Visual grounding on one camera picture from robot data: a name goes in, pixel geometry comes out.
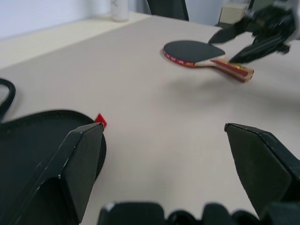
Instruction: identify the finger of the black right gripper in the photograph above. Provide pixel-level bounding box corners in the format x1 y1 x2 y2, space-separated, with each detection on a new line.
208 20 249 45
228 35 289 64

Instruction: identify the beige cardboard box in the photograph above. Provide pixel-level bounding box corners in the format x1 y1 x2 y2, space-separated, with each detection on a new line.
221 6 247 26

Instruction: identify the black office chair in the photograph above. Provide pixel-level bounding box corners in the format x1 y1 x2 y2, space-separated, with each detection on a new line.
144 0 189 21

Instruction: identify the white water bottle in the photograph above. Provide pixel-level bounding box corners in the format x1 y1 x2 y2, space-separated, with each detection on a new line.
110 0 129 22

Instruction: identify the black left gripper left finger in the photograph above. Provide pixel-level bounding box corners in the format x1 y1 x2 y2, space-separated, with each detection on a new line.
0 122 105 225

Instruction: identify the black red table tennis paddle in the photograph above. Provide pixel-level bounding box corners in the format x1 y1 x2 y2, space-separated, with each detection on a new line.
163 40 255 83

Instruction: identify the black red-lined paddle case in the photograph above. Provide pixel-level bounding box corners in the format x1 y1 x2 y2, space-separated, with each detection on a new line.
0 78 108 182

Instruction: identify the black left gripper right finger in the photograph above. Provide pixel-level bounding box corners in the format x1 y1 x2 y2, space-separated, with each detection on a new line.
224 122 300 220

